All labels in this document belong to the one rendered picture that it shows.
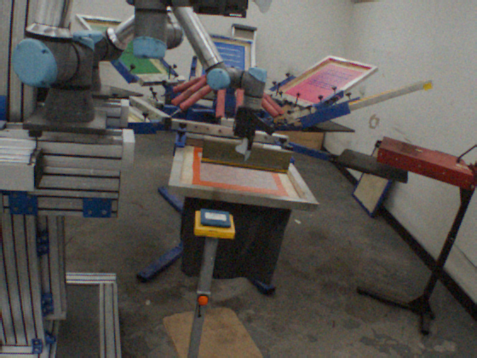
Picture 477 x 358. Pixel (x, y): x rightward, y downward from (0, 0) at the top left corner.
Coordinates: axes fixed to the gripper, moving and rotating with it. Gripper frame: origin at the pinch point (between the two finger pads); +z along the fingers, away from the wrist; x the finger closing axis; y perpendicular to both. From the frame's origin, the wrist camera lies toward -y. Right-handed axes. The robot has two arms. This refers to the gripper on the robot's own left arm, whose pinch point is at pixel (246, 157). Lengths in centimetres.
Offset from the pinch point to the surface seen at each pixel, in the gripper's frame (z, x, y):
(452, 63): -68, -169, -200
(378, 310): 109, -45, -120
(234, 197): 12.0, 14.3, 3.9
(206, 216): 12.4, 32.1, 14.8
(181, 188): 11.4, 14.3, 24.2
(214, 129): 7, -68, 10
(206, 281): 38, 34, 11
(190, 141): 9.6, -43.2, 22.4
